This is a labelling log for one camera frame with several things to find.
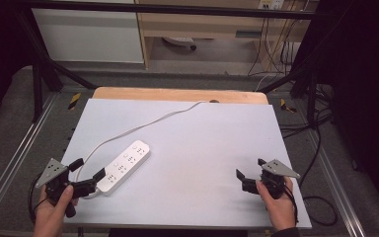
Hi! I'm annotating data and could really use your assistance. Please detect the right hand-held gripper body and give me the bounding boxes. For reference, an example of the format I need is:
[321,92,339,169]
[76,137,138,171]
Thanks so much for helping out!
[241,159,301,200]

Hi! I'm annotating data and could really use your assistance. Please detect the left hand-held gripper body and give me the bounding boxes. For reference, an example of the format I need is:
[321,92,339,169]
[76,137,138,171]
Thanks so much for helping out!
[35,158,99,219]

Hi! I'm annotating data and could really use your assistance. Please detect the white power strip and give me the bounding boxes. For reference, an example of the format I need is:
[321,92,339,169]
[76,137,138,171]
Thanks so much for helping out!
[96,139,152,198]

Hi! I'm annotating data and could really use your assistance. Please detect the person's right hand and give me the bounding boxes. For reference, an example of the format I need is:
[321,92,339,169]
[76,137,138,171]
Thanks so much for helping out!
[255,176,298,232]

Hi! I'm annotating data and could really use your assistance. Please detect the person's left hand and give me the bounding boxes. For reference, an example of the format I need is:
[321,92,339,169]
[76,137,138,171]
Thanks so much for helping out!
[32,185,80,237]

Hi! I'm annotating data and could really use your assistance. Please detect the yellow black striped marker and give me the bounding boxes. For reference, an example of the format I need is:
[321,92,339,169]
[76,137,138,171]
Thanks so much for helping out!
[279,98,298,114]
[67,92,82,112]

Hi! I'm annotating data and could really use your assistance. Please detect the black metal stand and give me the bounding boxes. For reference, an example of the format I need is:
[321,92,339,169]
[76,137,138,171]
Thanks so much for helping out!
[14,8,98,123]
[260,13,335,127]

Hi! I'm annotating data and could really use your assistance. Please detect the white cabinet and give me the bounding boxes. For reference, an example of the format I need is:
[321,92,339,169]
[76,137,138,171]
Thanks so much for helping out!
[31,0,145,64]

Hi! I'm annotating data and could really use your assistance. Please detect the grey chair base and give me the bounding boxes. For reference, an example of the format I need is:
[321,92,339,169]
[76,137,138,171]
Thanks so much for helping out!
[162,36,198,52]

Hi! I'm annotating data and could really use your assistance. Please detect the wooden desk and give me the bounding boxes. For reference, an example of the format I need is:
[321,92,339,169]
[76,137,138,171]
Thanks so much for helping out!
[134,0,320,72]

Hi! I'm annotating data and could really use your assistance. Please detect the black metal crossbar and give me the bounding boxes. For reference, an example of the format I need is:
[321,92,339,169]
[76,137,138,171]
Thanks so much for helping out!
[23,1,330,21]

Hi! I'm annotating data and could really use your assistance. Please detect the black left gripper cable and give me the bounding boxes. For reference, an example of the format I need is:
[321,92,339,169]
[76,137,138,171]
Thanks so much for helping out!
[28,172,50,226]

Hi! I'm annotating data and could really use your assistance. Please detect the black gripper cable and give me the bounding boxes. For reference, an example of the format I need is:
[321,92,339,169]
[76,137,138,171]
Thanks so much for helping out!
[28,172,50,226]
[284,126,339,228]

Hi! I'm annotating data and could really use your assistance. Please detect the aluminium floor rail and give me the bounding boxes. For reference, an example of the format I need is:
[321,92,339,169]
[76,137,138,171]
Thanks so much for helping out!
[0,93,60,225]
[304,126,368,237]

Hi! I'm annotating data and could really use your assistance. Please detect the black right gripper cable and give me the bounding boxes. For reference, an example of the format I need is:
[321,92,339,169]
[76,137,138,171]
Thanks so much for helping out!
[284,126,339,228]

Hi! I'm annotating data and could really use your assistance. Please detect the white power strip cable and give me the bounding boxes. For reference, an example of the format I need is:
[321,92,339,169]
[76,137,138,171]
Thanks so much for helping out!
[74,100,211,199]

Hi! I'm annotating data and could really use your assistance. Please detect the black floor cables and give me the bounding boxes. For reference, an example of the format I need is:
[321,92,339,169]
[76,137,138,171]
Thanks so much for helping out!
[277,83,335,139]

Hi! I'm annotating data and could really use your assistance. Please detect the bundle of black hanging cables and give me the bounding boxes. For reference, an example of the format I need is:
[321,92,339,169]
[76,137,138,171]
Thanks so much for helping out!
[247,0,310,77]

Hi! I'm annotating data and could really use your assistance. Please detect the white wall socket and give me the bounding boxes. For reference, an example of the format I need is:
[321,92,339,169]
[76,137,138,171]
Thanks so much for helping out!
[258,0,285,11]

